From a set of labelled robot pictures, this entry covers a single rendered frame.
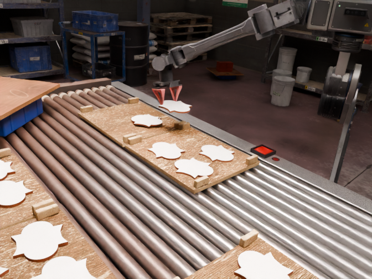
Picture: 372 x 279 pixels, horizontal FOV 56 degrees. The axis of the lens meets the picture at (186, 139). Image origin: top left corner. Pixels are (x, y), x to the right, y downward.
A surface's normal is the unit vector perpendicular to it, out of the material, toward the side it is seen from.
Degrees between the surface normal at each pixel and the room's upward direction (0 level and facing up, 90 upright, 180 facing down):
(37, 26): 96
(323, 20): 90
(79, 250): 0
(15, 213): 0
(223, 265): 0
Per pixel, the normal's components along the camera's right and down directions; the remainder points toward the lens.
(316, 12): -0.44, 0.35
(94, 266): 0.07, -0.91
